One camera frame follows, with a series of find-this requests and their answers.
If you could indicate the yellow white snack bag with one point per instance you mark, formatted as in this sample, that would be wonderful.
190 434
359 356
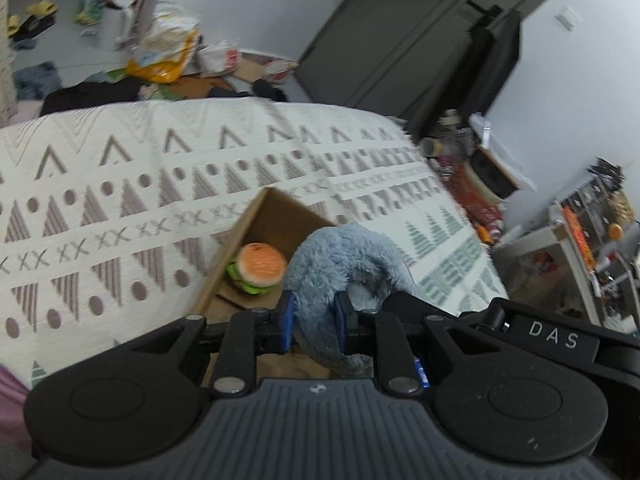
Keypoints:
167 46

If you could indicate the black flat panel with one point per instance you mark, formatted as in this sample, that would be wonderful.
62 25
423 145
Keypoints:
502 58

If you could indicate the white kettle jug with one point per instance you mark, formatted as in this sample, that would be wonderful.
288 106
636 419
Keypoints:
115 24

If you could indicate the grey drawer organizer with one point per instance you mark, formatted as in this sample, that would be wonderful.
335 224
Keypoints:
605 218

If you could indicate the blue white tissue pack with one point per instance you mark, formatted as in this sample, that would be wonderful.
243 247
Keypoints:
421 372

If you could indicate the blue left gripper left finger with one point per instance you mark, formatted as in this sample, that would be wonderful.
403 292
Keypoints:
284 313

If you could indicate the grey plush cat paw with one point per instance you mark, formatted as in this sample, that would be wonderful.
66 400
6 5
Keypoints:
367 266

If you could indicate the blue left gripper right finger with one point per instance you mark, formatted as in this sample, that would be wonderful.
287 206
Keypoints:
346 320

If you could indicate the brown cardboard box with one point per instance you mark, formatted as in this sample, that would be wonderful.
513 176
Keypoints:
273 218

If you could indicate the plush hamburger toy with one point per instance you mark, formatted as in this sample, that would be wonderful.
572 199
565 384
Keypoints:
257 269

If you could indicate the patterned geometric blanket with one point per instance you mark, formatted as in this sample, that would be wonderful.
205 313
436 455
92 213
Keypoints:
112 216

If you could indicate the red patterned flat box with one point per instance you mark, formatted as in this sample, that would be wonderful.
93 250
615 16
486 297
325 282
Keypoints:
578 234

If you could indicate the white plastic shopping bag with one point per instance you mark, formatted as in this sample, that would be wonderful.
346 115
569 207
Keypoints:
220 59

